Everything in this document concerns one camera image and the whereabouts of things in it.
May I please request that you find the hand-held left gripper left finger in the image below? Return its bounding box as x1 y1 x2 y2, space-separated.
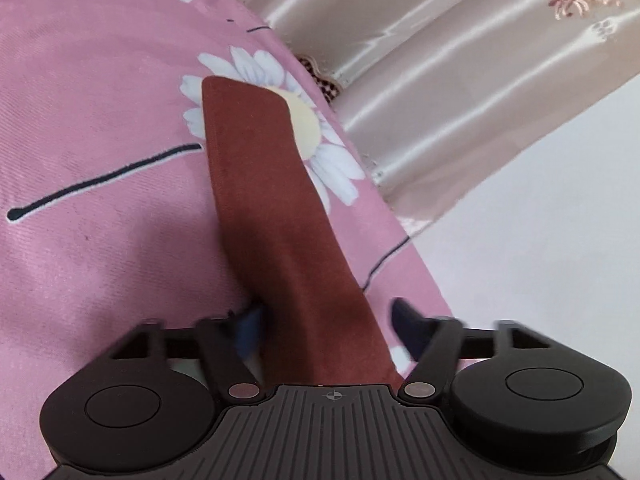
111 305 265 403

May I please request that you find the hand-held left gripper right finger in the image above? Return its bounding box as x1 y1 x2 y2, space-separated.
390 297 552 405

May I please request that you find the beige satin embroidered curtain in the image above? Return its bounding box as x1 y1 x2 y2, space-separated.
192 0 640 236

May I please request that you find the pink daisy print bedsheet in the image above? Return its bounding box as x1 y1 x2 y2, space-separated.
0 0 453 463

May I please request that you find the brown knit garment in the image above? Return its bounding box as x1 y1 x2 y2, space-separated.
201 75 401 387

